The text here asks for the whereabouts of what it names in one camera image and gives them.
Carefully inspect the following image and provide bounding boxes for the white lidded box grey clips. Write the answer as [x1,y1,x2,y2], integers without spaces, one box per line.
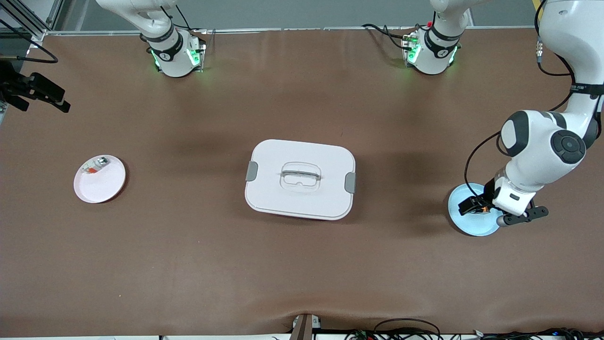
[244,139,357,221]

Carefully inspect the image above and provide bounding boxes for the light blue round plate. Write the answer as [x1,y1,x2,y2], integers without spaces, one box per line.
[447,183,504,237]

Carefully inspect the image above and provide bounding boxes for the pink round plate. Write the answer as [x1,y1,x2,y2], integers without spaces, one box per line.
[73,155,126,204]

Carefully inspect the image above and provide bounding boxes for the brown table mat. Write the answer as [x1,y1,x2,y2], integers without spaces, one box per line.
[0,27,604,337]

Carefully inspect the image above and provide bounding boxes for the aluminium frame corner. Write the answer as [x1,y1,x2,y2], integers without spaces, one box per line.
[0,0,65,42]

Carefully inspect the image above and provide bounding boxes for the black looped cable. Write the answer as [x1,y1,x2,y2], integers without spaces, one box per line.
[374,318,443,340]

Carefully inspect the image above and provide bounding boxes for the black cable bundle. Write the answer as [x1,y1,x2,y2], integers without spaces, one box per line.
[472,327,604,340]

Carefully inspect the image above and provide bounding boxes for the black right arm base cable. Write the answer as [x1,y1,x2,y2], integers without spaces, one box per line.
[163,4,208,34]

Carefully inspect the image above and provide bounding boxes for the black arm base cable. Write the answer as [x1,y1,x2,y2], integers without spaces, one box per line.
[362,24,409,50]
[163,4,208,34]

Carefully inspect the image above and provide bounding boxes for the black left arm base cable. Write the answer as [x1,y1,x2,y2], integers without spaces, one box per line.
[362,24,409,50]

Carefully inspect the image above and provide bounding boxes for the brown upright post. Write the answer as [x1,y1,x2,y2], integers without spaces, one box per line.
[289,313,313,340]

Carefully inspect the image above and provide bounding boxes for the metal table edge rail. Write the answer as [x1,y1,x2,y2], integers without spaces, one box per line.
[42,27,538,36]

